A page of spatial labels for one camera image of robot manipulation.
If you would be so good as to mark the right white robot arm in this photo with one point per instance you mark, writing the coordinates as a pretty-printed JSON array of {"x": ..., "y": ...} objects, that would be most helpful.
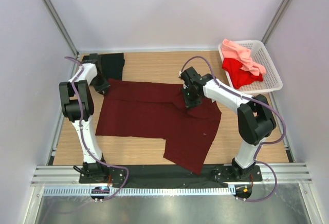
[{"x": 254, "y": 117}]

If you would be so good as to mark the aluminium frame post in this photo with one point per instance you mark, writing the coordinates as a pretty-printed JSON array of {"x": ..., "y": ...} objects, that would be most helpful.
[
  {"x": 275, "y": 20},
  {"x": 58, "y": 22}
]

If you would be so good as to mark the left aluminium frame post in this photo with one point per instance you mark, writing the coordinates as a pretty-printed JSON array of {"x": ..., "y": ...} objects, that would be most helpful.
[{"x": 58, "y": 22}]

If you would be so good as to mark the white slotted cable duct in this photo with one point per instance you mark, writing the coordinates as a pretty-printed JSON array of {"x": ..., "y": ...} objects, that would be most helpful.
[{"x": 103, "y": 191}]

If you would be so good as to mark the folded black t shirt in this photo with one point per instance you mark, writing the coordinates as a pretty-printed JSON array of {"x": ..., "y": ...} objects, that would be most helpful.
[{"x": 112, "y": 65}]

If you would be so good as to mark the dark red t shirt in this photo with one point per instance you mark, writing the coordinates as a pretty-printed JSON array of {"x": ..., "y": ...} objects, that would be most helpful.
[{"x": 157, "y": 110}]

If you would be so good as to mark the white plastic basket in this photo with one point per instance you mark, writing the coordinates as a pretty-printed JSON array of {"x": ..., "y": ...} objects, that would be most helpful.
[{"x": 271, "y": 80}]

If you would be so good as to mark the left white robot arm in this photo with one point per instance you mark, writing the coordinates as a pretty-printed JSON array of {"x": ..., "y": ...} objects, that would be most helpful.
[{"x": 78, "y": 107}]

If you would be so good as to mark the pink t shirt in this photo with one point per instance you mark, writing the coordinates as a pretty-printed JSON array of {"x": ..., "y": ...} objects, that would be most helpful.
[{"x": 233, "y": 50}]

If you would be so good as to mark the bright red t shirt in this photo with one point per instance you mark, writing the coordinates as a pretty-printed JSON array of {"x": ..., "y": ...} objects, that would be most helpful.
[{"x": 238, "y": 76}]

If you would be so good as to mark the aluminium front rail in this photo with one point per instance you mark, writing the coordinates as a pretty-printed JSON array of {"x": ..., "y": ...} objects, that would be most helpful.
[{"x": 285, "y": 172}]

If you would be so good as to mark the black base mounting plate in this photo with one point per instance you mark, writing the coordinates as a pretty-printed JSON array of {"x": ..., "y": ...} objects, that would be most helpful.
[{"x": 168, "y": 176}]

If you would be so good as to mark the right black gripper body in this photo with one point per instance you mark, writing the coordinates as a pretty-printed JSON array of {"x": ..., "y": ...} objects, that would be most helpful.
[{"x": 191, "y": 100}]

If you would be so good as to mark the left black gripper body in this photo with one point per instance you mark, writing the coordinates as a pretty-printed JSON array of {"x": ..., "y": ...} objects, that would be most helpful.
[{"x": 100, "y": 83}]

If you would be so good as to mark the right aluminium frame post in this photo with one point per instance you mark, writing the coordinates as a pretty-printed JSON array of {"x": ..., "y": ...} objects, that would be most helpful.
[{"x": 275, "y": 20}]

